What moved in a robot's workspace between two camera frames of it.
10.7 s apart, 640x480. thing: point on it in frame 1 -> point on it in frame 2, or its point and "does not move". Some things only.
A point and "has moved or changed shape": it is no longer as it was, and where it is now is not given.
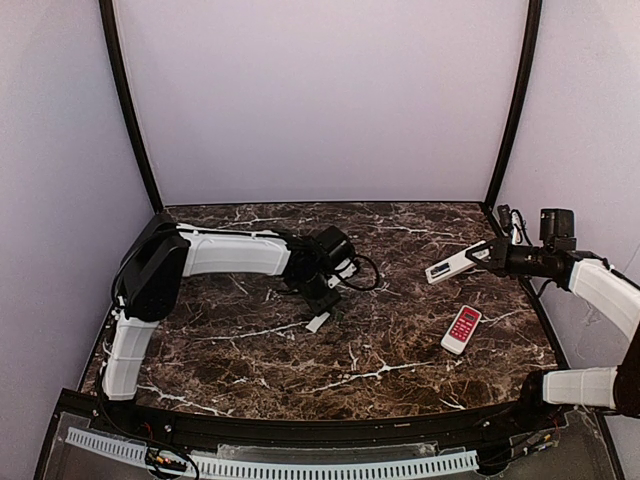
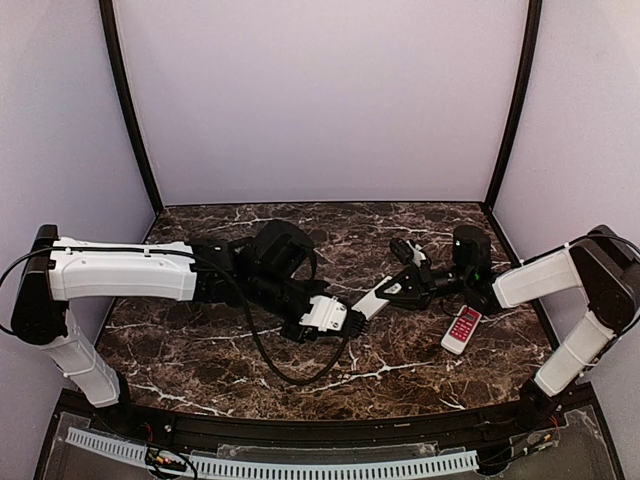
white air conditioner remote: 452,266 has moved or changed shape
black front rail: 302,432 does not move
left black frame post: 109,27 does not move
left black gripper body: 323,303 -> 298,331
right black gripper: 498,255 -> 417,282
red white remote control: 461,330 does not move
